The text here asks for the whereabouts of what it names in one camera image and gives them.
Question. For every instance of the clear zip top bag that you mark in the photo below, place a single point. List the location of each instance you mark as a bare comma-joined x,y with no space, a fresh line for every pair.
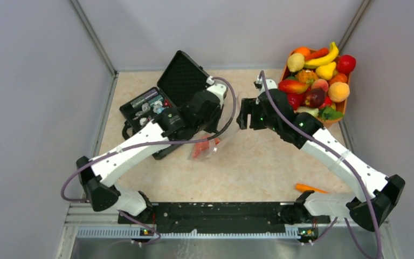
225,138

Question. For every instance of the toy peach orange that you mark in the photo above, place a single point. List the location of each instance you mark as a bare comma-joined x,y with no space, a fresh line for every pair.
339,92

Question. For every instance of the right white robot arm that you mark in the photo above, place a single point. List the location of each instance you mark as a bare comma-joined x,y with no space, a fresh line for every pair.
373,194

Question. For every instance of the red toy apple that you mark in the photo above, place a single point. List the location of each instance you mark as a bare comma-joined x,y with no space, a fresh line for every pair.
346,64

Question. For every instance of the orange toy carrot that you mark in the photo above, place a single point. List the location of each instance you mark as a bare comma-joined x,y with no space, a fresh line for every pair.
305,188

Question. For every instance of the black poker chip case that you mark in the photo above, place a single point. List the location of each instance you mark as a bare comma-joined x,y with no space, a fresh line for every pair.
163,103

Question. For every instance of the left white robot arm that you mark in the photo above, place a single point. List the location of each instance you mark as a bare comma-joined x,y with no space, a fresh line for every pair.
98,176

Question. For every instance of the yellow toy banana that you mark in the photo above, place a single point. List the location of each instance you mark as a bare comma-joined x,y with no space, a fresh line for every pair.
328,58

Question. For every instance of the toy watermelon slice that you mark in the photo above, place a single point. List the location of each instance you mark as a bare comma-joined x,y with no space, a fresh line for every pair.
204,150

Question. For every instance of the orange fruit basket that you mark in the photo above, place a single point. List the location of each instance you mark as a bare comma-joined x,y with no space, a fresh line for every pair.
329,112

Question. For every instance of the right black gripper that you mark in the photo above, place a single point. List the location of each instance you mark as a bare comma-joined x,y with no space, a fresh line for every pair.
248,107

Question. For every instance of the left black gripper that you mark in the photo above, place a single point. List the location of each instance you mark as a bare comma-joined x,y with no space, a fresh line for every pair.
213,127

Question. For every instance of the yellow toy pear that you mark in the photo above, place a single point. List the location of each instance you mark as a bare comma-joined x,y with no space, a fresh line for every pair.
326,72

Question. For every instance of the red yellow toy mango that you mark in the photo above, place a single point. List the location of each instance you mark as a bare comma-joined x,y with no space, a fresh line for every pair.
292,86

